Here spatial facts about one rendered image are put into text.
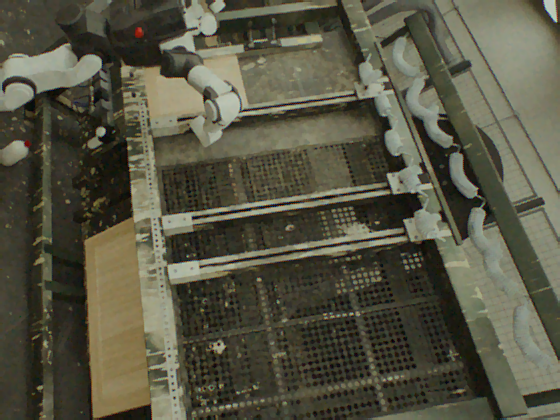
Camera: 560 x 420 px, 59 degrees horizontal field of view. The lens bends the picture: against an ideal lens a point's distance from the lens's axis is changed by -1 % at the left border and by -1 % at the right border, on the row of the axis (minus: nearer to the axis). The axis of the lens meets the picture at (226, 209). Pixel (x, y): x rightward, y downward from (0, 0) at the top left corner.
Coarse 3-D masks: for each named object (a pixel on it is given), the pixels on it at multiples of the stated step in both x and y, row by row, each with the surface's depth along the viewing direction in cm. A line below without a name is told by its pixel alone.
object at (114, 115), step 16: (96, 80) 247; (112, 80) 255; (96, 96) 241; (112, 96) 251; (80, 112) 245; (96, 112) 240; (112, 112) 246; (96, 128) 250; (112, 128) 234; (96, 144) 239; (112, 144) 239
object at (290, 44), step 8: (288, 40) 263; (296, 40) 263; (320, 40) 263; (216, 48) 261; (224, 48) 261; (232, 48) 261; (240, 48) 261; (272, 48) 261; (280, 48) 262; (288, 48) 263; (296, 48) 264; (304, 48) 265; (208, 56) 259; (216, 56) 260; (224, 56) 261; (240, 56) 263
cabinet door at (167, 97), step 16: (208, 64) 259; (224, 64) 259; (160, 80) 255; (176, 80) 255; (240, 80) 254; (160, 96) 250; (176, 96) 250; (192, 96) 250; (160, 112) 245; (176, 112) 245; (192, 112) 245
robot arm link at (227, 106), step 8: (224, 96) 180; (232, 96) 180; (216, 104) 177; (224, 104) 178; (232, 104) 180; (224, 112) 179; (232, 112) 181; (208, 120) 192; (216, 120) 180; (224, 120) 181; (232, 120) 184; (208, 128) 194; (216, 128) 189
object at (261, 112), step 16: (368, 80) 230; (384, 80) 241; (320, 96) 242; (336, 96) 242; (352, 96) 244; (368, 96) 237; (240, 112) 240; (256, 112) 238; (272, 112) 239; (288, 112) 241; (304, 112) 243; (320, 112) 245; (160, 128) 235; (176, 128) 237
